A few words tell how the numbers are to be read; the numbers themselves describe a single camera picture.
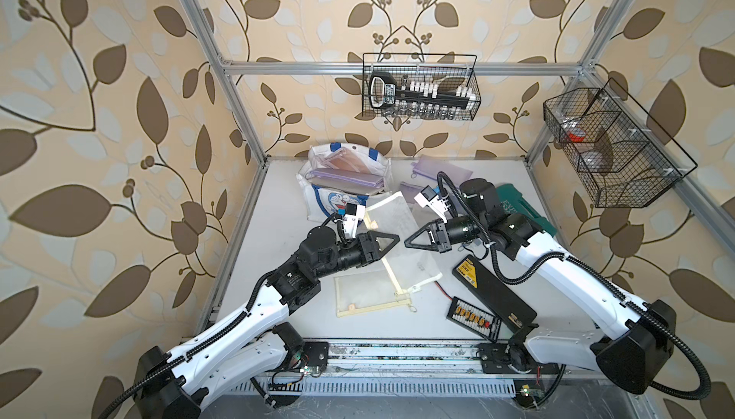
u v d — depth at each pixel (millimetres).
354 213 645
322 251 525
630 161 721
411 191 628
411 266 643
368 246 595
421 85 823
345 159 954
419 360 753
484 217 558
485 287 852
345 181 886
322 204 911
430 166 1195
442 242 587
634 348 372
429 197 629
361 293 849
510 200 1019
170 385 390
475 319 789
